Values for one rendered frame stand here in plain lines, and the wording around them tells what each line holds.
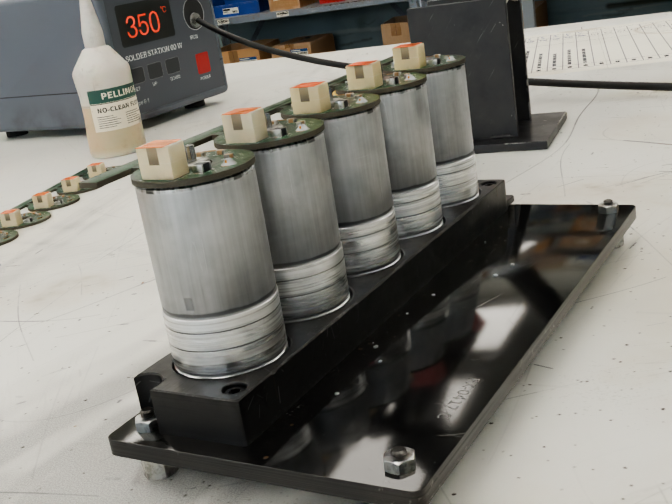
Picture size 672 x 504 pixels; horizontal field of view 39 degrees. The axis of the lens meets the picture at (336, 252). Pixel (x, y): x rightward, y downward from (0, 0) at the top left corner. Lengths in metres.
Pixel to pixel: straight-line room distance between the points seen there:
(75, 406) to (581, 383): 0.12
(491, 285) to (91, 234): 0.21
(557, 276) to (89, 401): 0.12
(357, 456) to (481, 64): 0.29
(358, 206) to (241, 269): 0.05
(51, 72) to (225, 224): 0.49
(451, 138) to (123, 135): 0.32
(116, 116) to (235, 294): 0.39
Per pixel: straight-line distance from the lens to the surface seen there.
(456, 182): 0.28
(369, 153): 0.23
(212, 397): 0.19
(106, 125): 0.57
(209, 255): 0.18
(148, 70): 0.65
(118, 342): 0.28
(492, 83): 0.44
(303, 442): 0.18
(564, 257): 0.26
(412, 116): 0.25
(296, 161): 0.20
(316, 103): 0.23
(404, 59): 0.28
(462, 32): 0.44
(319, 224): 0.21
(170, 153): 0.18
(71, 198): 0.48
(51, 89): 0.67
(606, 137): 0.44
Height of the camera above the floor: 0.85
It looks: 18 degrees down
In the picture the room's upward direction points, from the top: 9 degrees counter-clockwise
